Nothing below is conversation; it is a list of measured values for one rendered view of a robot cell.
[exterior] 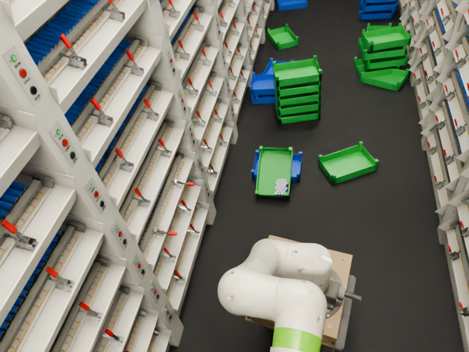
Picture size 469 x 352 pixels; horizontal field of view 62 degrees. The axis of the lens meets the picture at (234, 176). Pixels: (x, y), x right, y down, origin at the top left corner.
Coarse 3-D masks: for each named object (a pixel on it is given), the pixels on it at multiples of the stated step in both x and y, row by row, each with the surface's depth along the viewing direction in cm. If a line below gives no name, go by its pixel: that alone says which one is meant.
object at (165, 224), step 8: (184, 152) 185; (192, 152) 184; (184, 160) 186; (192, 160) 187; (184, 168) 183; (168, 176) 178; (176, 176) 179; (184, 176) 180; (176, 192) 173; (176, 200) 171; (168, 208) 167; (176, 208) 172; (152, 216) 163; (160, 216) 164; (168, 216) 165; (160, 224) 161; (168, 224) 162; (152, 240) 156; (160, 240) 157; (152, 248) 154; (160, 248) 155; (144, 256) 151; (152, 256) 152; (152, 264) 144
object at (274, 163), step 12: (264, 156) 243; (276, 156) 241; (288, 156) 239; (264, 168) 241; (276, 168) 239; (288, 168) 237; (264, 180) 239; (276, 180) 237; (288, 180) 235; (264, 192) 237; (288, 192) 226
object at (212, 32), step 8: (200, 0) 201; (208, 0) 200; (216, 8) 212; (208, 32) 214; (216, 32) 214; (224, 56) 232; (216, 64) 228; (224, 80) 235; (224, 88) 239; (232, 104) 258; (232, 120) 260; (232, 136) 268
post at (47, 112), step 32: (0, 32) 75; (0, 64) 75; (32, 64) 83; (0, 96) 80; (64, 128) 94; (32, 160) 94; (64, 160) 95; (128, 256) 129; (160, 288) 156; (160, 320) 159
